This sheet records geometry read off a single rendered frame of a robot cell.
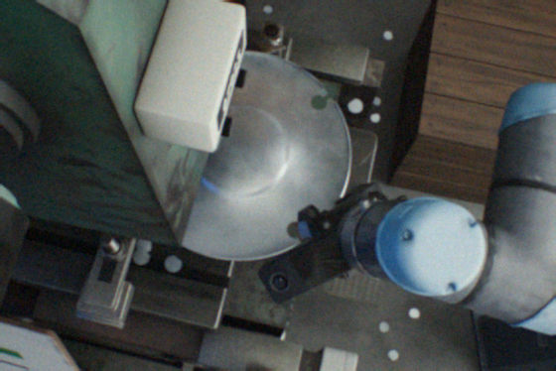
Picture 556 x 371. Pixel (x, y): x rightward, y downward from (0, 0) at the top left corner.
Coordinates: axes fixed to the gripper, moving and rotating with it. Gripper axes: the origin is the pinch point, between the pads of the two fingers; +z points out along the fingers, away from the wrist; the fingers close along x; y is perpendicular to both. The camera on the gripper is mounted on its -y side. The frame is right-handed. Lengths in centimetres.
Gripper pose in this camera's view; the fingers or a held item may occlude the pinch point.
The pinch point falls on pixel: (306, 238)
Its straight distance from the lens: 88.1
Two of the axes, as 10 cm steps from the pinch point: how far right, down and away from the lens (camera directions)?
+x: -5.1, -8.5, -0.8
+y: 8.3, -5.2, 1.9
